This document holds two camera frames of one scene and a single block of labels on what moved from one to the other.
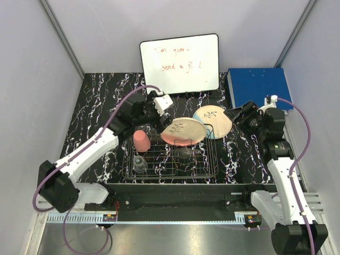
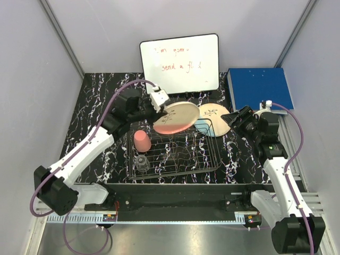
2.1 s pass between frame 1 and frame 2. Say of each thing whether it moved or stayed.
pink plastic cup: stayed
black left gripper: stayed
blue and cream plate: stayed
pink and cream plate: moved
